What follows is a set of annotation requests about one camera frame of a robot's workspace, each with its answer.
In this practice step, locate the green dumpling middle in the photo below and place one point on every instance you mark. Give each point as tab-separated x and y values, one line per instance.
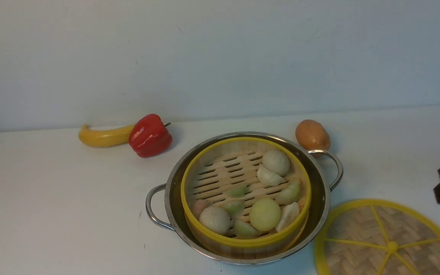
234	208

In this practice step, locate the cream dumpling right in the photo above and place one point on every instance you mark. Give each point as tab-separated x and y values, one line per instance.
288	215

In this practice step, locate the red toy bell pepper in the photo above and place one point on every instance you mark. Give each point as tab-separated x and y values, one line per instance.
150	136

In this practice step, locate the brown toy potato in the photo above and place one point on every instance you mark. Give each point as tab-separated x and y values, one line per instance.
311	135

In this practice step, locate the pink small dumpling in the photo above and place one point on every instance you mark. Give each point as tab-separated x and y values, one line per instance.
198	207

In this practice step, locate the white pleated dumpling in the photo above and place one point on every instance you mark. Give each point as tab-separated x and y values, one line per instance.
268	177

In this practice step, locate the yellow round bun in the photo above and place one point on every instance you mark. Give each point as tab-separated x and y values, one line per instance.
264	214

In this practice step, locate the green dumpling centre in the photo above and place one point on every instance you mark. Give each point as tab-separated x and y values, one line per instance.
237	191

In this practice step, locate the stainless steel pot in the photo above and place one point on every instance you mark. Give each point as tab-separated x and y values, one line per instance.
236	154

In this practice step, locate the green dumpling lower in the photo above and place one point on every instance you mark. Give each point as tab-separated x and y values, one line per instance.
244	230

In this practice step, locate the yellow rimmed bamboo steamer basket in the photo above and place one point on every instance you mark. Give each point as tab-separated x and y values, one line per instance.
193	180

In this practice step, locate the pale green dumpling upper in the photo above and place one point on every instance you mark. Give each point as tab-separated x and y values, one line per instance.
290	193

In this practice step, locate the yellow rimmed woven steamer lid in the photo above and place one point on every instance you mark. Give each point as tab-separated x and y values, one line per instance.
377	237

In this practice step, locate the white textured round bun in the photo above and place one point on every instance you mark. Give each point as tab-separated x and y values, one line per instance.
215	219

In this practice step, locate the yellow toy banana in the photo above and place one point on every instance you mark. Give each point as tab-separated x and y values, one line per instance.
104	138

